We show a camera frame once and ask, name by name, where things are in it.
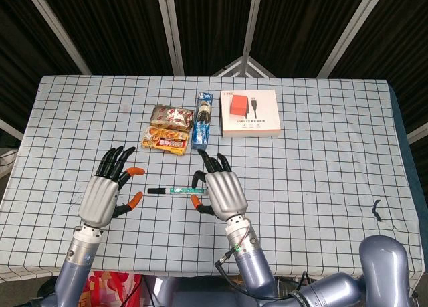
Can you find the left blue grey robot arm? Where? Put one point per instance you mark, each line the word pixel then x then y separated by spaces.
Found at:
pixel 78 273

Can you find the blue narrow product box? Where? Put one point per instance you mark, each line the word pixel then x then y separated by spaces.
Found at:
pixel 200 136

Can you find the silver brown snack bag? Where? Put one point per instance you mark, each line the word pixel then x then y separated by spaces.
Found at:
pixel 170 118

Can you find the dark blue under cloth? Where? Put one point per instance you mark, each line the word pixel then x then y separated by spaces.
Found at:
pixel 399 119

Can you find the white checked tablecloth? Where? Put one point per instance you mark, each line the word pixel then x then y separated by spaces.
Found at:
pixel 317 203

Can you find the black marker cap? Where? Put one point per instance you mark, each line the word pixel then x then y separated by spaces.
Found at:
pixel 156 190

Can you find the white metal frame post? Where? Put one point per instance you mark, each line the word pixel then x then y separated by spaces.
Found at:
pixel 56 29
pixel 171 29
pixel 252 22
pixel 351 32

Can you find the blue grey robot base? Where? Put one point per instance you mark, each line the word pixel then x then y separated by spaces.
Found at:
pixel 200 297

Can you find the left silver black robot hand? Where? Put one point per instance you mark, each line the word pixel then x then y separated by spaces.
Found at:
pixel 98 200

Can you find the black bag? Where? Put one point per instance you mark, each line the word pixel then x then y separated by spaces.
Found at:
pixel 47 288

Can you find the white marker with green label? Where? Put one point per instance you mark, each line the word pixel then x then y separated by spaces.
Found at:
pixel 182 190

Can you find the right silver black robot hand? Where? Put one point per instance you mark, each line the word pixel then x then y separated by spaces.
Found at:
pixel 225 196

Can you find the white charger box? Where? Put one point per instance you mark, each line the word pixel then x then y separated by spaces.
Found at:
pixel 250 119

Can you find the yellow curry box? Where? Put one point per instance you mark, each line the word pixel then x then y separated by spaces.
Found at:
pixel 165 142

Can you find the short white frame bar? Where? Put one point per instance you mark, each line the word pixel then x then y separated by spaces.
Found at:
pixel 418 133
pixel 10 129

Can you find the white triangular frame brace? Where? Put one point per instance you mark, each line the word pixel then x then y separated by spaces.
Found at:
pixel 230 68

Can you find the white shoe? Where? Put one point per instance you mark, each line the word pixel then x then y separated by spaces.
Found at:
pixel 7 161

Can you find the red printed bag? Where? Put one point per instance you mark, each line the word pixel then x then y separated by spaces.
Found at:
pixel 113 287

